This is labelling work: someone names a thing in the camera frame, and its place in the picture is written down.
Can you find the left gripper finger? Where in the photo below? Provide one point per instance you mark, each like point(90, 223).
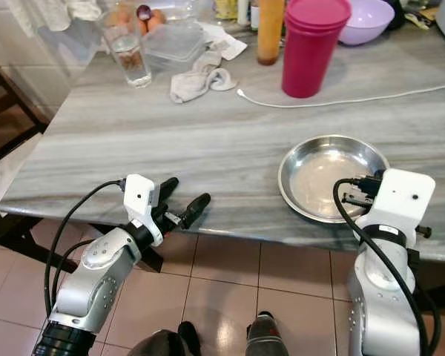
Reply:
point(199, 206)
point(167, 187)

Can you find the steel plate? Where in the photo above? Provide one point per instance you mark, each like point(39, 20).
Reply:
point(315, 178)

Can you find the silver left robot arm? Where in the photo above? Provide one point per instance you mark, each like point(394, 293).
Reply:
point(100, 274)

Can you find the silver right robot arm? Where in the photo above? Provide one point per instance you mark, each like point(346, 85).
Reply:
point(378, 304)

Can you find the grey marble dining table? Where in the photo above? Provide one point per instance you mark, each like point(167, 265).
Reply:
point(193, 141)

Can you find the grey rag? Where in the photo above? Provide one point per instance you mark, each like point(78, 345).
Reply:
point(193, 83)

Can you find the clear drinking glass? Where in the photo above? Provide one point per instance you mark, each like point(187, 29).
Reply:
point(133, 63)

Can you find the robot left leg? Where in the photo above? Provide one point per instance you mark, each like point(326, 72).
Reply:
point(159, 345)

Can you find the robot leg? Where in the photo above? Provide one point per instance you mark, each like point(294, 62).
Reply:
point(265, 340)
point(159, 345)

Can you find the pink plastic cup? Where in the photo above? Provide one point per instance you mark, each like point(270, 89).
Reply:
point(311, 59)

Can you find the clear plastic food container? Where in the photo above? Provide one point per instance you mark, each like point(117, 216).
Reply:
point(174, 44)

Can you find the robot right leg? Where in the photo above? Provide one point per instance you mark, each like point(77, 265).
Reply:
point(265, 340)

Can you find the white paper napkin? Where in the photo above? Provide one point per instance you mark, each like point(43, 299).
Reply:
point(226, 43)

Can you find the purple bowl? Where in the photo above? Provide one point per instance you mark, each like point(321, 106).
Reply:
point(371, 22)

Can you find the clear bag of eggs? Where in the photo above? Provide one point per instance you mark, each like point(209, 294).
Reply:
point(120, 18)

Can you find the red onion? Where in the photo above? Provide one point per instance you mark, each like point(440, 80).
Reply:
point(144, 12)

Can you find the orange bottle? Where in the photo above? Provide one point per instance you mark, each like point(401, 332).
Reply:
point(270, 33)

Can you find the yellow jar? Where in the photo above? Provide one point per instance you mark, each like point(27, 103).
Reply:
point(225, 9)

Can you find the white bottle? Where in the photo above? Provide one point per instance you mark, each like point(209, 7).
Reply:
point(244, 11)

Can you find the white crumpled cloth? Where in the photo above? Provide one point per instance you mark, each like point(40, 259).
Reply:
point(48, 13)

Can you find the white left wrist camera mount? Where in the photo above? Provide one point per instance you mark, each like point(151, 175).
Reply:
point(141, 196)

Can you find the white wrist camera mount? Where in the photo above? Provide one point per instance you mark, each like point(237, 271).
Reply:
point(404, 200)
point(141, 196)

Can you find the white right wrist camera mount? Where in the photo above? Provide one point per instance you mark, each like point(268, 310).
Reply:
point(404, 200)

